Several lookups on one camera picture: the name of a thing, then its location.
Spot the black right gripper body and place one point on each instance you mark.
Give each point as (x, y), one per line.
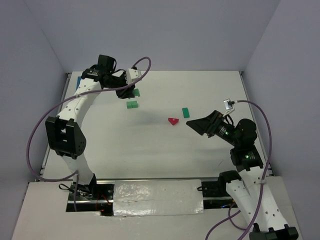
(211, 125)

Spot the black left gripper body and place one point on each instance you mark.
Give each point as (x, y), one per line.
(124, 90)

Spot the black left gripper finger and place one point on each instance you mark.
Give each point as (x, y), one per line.
(121, 94)
(128, 92)

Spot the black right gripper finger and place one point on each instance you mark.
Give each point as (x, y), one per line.
(204, 122)
(191, 124)

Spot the green arched hospital block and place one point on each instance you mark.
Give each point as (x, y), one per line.
(136, 92)

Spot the green wooden cube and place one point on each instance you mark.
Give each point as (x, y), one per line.
(134, 104)
(129, 104)

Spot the green rectangular wooden block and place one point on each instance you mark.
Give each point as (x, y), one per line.
(185, 112)

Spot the red triangular wooden block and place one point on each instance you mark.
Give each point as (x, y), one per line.
(173, 121)

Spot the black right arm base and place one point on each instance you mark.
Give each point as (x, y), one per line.
(211, 190)

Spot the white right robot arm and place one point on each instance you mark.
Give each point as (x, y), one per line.
(247, 184)

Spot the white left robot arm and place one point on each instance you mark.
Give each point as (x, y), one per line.
(64, 132)

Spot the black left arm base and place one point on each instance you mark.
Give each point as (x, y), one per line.
(95, 191)

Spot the blue plastic bin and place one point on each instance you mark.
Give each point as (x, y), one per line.
(78, 82)

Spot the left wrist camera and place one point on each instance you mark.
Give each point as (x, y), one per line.
(132, 75)

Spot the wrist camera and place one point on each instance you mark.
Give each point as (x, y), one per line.
(229, 107)
(132, 75)

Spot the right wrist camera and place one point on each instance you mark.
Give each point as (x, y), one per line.
(229, 107)

